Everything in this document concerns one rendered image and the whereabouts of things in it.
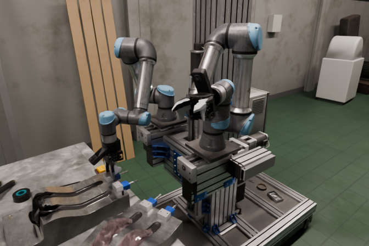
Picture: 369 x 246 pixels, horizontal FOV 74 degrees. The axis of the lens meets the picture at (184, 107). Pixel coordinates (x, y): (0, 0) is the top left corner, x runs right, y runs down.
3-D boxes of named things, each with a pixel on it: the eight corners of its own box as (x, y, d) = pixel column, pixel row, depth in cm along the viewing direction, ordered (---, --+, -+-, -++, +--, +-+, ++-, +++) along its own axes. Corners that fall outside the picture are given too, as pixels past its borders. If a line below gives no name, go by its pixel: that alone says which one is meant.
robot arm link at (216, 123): (207, 120, 108) (208, 96, 104) (231, 125, 103) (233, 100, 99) (199, 127, 101) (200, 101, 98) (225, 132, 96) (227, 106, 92)
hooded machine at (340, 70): (328, 93, 609) (340, 34, 562) (357, 99, 560) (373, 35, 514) (312, 99, 564) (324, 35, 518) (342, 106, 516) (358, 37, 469)
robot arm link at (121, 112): (134, 120, 137) (126, 128, 127) (116, 118, 140) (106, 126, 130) (133, 107, 135) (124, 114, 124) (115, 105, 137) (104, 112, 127)
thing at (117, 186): (135, 182, 134) (134, 173, 132) (140, 186, 130) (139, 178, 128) (112, 192, 126) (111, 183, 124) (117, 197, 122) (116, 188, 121)
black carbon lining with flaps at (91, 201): (101, 182, 132) (99, 167, 129) (114, 198, 121) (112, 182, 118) (27, 213, 111) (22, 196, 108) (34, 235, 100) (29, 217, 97)
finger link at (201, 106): (205, 127, 69) (210, 116, 77) (203, 106, 67) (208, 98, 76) (194, 127, 70) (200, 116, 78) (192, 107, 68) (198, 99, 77)
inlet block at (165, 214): (174, 205, 122) (173, 196, 120) (182, 208, 119) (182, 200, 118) (157, 222, 112) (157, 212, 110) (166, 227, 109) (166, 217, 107)
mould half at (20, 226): (108, 183, 143) (106, 163, 138) (130, 208, 124) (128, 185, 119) (5, 227, 112) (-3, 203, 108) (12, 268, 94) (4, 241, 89)
